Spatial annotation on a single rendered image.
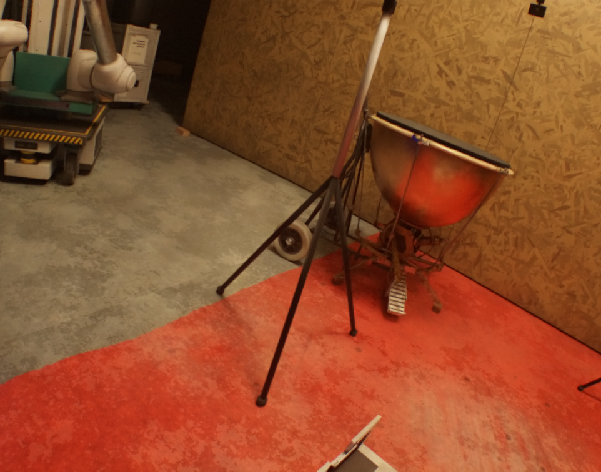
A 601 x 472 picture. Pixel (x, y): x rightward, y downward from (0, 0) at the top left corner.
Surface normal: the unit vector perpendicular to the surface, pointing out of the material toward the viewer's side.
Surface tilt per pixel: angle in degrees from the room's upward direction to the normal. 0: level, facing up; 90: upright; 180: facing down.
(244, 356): 0
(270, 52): 90
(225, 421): 0
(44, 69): 90
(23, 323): 0
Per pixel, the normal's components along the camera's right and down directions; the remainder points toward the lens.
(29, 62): 0.32, 0.48
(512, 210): -0.60, 0.18
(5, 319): 0.27, -0.87
